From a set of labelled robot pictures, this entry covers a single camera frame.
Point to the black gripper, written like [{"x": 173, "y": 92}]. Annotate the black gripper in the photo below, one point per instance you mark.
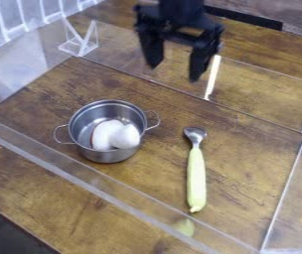
[{"x": 178, "y": 20}]

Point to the white mushroom toy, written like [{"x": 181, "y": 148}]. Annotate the white mushroom toy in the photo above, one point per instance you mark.
[{"x": 111, "y": 134}]

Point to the small steel pot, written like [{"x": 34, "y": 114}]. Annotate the small steel pot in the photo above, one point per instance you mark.
[{"x": 75, "y": 133}]

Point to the black bar on wall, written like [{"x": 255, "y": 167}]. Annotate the black bar on wall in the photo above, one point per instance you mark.
[{"x": 247, "y": 18}]

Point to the clear acrylic enclosure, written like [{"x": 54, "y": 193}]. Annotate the clear acrylic enclosure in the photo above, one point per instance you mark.
[{"x": 127, "y": 208}]

